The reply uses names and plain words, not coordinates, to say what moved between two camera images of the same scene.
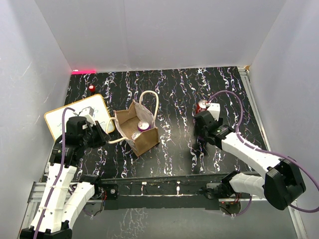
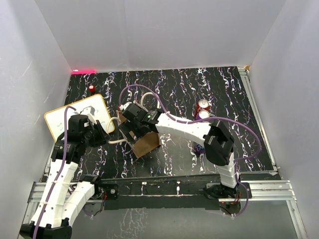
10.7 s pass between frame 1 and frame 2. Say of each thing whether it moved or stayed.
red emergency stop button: stayed
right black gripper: moved
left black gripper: stayed
